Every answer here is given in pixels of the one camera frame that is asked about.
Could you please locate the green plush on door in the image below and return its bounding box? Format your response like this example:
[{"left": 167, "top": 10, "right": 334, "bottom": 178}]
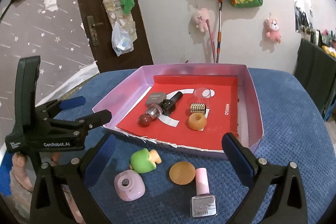
[{"left": 120, "top": 0, "right": 135, "bottom": 15}]

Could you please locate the dark cluttered side table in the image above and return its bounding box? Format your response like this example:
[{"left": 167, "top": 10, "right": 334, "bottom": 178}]
[{"left": 294, "top": 39, "right": 335, "bottom": 120}]

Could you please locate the grey earbud case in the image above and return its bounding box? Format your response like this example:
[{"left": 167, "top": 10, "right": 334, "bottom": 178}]
[{"left": 145, "top": 92, "right": 166, "bottom": 106}]

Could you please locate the pink nail polish bottle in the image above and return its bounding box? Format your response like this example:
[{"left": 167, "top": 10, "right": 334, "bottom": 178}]
[{"left": 190, "top": 168, "right": 218, "bottom": 218}]

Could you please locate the clear plastic cup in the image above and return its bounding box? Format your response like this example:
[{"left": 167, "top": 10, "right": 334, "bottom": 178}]
[{"left": 193, "top": 87, "right": 211, "bottom": 108}]

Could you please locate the dark brown door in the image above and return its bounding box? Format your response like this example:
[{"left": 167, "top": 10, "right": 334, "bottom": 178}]
[{"left": 72, "top": 0, "right": 154, "bottom": 74}]

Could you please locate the pink round compact case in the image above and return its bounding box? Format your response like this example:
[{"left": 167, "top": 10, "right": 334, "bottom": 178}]
[{"left": 114, "top": 169, "right": 145, "bottom": 202}]

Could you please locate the pink plush toy left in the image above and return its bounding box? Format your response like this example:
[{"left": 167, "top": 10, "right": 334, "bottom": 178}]
[{"left": 192, "top": 8, "right": 210, "bottom": 32}]

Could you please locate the brass door handle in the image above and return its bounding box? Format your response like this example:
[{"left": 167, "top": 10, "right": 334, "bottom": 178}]
[{"left": 87, "top": 15, "right": 104, "bottom": 47}]

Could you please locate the black nail polish bottle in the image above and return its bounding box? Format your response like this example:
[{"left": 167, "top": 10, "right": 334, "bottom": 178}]
[{"left": 160, "top": 92, "right": 183, "bottom": 116}]

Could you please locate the glass bottle red ball cap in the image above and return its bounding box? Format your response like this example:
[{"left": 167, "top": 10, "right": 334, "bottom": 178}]
[{"left": 138, "top": 104, "right": 163, "bottom": 127}]

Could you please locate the orange ring-shaped jar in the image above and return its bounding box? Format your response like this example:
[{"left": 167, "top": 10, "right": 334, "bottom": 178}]
[{"left": 188, "top": 113, "right": 207, "bottom": 131}]

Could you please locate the orange-handled broom stick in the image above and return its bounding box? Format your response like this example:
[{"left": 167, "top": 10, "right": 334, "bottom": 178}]
[{"left": 216, "top": 0, "right": 223, "bottom": 63}]

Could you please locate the clear plastic bag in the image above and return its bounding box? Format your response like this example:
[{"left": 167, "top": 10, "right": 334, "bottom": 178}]
[{"left": 112, "top": 22, "right": 134, "bottom": 56}]

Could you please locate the green tulip-shaped toy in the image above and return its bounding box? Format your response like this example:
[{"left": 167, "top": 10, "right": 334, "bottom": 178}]
[{"left": 129, "top": 148, "right": 162, "bottom": 174}]

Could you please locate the pink stick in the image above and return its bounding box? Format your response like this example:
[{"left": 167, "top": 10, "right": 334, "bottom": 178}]
[{"left": 206, "top": 19, "right": 216, "bottom": 63}]

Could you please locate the person's left hand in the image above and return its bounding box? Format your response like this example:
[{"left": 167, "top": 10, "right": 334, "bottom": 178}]
[{"left": 10, "top": 152, "right": 37, "bottom": 194}]

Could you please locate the gold studded cylinder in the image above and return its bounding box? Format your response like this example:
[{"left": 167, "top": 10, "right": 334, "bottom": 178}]
[{"left": 190, "top": 103, "right": 207, "bottom": 115}]

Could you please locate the blue textured table cloth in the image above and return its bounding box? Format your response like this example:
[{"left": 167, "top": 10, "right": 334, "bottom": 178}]
[{"left": 4, "top": 67, "right": 336, "bottom": 224}]

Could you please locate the pink plush toy right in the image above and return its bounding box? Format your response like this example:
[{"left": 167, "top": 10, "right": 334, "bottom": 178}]
[{"left": 264, "top": 18, "right": 281, "bottom": 44}]

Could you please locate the pink plush toy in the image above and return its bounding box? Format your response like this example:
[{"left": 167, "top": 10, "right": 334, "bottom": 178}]
[
  {"left": 192, "top": 8, "right": 210, "bottom": 32},
  {"left": 264, "top": 18, "right": 281, "bottom": 44}
]

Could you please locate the orange round lid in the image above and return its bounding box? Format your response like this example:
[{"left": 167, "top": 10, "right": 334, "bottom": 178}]
[{"left": 169, "top": 161, "right": 195, "bottom": 185}]

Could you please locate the purple cardboard tray red liner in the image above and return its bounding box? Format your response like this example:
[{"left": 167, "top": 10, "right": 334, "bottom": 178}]
[{"left": 93, "top": 64, "right": 264, "bottom": 157}]

